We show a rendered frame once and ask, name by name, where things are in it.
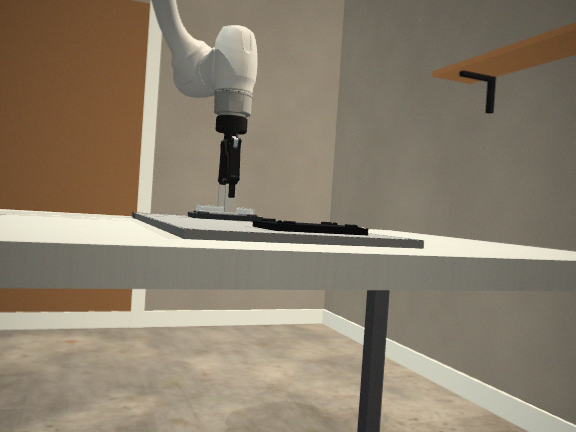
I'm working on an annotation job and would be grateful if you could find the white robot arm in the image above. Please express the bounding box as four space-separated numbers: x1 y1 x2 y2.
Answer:
151 0 257 117

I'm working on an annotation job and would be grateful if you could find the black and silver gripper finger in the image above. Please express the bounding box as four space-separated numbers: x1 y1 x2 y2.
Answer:
223 136 242 213
218 140 227 207

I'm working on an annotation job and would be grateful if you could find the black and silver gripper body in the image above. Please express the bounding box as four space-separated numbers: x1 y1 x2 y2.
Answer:
216 115 248 153

